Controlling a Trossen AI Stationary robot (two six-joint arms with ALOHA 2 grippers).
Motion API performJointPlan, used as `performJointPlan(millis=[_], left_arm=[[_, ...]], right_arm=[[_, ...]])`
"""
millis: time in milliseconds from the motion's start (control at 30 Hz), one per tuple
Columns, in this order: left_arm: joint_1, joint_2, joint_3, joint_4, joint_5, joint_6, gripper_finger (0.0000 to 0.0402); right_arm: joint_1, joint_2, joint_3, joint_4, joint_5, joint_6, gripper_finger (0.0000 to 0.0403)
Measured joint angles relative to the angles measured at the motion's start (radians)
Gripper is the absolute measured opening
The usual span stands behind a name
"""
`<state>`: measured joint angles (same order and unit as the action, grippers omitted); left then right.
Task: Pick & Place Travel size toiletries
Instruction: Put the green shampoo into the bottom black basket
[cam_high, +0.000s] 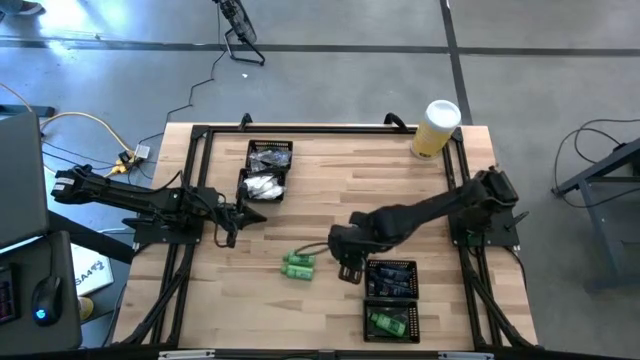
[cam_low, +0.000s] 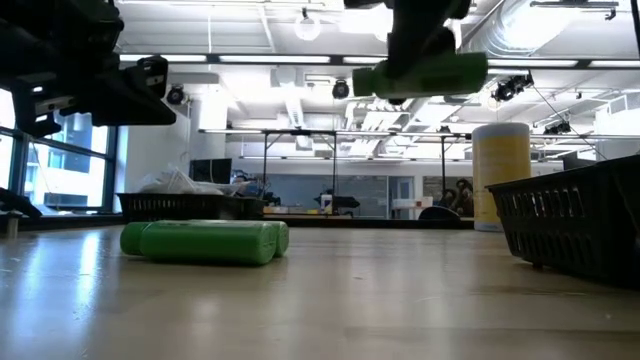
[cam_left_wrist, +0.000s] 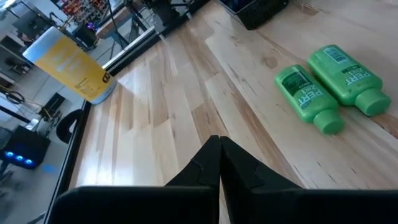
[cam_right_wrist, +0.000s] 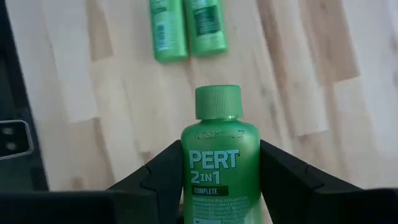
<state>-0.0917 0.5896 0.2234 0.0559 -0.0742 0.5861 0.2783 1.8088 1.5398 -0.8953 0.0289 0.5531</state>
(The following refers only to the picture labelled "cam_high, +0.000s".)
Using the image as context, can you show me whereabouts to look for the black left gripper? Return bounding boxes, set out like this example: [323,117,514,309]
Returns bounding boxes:
[199,185,268,250]

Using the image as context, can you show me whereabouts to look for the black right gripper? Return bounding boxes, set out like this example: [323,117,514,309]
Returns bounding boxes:
[328,224,374,285]

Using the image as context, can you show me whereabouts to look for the white vanity kit bag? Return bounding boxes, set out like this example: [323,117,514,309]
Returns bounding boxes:
[242,174,275,194]

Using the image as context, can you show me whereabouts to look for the silver foil packet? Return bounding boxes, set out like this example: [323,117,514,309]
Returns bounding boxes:
[248,152,271,174]

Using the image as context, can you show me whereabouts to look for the green travel bottle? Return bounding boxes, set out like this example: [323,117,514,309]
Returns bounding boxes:
[279,264,315,282]
[368,312,407,337]
[282,251,317,267]

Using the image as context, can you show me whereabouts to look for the black slotted plastic basket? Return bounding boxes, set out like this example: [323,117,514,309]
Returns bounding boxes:
[236,168,289,204]
[363,258,420,300]
[362,298,421,344]
[246,139,295,174]

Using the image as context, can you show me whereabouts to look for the white booklet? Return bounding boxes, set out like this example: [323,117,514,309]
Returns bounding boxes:
[69,243,115,297]

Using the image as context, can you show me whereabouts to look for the yellow canister white lid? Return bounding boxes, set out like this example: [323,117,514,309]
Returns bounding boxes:
[410,99,462,160]

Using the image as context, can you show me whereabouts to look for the yellow cup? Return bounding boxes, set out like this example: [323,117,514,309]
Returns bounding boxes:
[77,295,95,321]

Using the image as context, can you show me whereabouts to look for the black floor fan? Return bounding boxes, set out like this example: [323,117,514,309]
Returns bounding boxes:
[212,0,266,67]

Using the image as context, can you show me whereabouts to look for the black computer mouse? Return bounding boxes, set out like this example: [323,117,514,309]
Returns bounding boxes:
[30,274,64,327]

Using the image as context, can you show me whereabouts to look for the black side desk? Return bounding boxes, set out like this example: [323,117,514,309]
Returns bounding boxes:
[0,229,84,356]

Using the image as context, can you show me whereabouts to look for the grey monitor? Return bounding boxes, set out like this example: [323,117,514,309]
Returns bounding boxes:
[0,112,50,249]

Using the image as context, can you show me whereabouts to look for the black keyboard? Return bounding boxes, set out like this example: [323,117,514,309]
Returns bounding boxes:
[0,264,21,326]

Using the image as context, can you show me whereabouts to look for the grey metal desk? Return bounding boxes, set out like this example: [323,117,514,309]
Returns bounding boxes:
[552,137,640,294]

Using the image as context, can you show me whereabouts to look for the black table frame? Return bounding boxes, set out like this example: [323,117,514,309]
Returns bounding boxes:
[112,123,539,351]

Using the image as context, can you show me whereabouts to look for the black fan cable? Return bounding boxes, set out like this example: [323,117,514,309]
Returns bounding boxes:
[137,4,224,149]

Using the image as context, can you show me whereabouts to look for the silver metal bracket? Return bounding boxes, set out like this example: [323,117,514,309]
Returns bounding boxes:
[437,351,496,360]
[158,349,216,360]

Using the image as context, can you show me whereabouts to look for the yellow floor cable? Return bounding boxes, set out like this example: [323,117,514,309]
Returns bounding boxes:
[0,82,136,176]

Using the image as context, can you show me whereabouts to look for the black floor cables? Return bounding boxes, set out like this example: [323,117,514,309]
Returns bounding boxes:
[552,117,640,216]

